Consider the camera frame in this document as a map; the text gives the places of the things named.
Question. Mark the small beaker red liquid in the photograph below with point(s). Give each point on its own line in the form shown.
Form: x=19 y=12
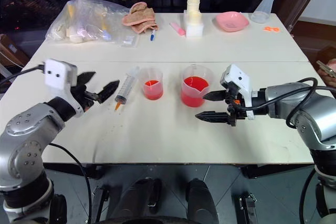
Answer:
x=151 y=90

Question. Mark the blue and white marker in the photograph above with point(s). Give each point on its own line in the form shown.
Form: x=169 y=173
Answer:
x=152 y=36

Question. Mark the orange small sticker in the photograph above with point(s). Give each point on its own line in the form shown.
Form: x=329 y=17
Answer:
x=271 y=29

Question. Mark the clear plastic bag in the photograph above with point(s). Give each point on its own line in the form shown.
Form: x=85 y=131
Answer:
x=84 y=14

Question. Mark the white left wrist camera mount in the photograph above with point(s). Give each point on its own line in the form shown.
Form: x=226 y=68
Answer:
x=56 y=74

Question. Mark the dark rounded shape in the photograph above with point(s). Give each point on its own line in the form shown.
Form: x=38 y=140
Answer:
x=200 y=200
x=139 y=200

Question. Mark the large beaker red liquid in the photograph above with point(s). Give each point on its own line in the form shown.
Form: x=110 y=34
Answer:
x=193 y=95

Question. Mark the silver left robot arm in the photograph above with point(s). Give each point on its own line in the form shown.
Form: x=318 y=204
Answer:
x=29 y=121

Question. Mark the tall cream cylinder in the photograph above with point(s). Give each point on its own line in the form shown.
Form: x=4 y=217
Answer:
x=193 y=4

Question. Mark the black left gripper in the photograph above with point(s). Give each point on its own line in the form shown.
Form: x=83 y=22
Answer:
x=82 y=98

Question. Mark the pink marker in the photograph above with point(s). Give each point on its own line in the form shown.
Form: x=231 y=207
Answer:
x=178 y=29

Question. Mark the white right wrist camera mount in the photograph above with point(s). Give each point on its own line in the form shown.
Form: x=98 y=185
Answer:
x=239 y=77

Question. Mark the silver phone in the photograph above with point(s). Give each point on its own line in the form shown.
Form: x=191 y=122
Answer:
x=324 y=67

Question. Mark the pink crumpled towel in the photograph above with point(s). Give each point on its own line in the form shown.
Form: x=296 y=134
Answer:
x=140 y=18

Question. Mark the black table frame bar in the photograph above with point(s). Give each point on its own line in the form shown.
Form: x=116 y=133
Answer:
x=278 y=172

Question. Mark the brown cardboard box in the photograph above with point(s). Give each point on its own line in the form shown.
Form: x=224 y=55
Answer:
x=11 y=51

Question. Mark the pink square bowl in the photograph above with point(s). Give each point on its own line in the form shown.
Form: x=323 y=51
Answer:
x=232 y=22

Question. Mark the black table leg clamp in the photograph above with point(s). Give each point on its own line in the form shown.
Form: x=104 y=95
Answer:
x=247 y=208
x=101 y=200

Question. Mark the clear conical flask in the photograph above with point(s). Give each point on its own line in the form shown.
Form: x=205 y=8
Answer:
x=263 y=9

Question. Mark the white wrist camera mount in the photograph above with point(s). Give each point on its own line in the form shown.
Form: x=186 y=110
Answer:
x=239 y=77
x=56 y=74

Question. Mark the clear syringe with orange tip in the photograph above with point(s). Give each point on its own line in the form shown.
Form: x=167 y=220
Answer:
x=124 y=87

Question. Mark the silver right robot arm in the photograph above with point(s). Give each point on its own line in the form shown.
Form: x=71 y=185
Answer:
x=294 y=98

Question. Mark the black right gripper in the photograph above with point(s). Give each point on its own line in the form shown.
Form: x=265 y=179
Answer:
x=235 y=112

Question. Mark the person's bare hand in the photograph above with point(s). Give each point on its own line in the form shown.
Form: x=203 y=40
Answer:
x=333 y=66

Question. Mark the small clear packet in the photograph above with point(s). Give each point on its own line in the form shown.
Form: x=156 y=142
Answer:
x=128 y=41

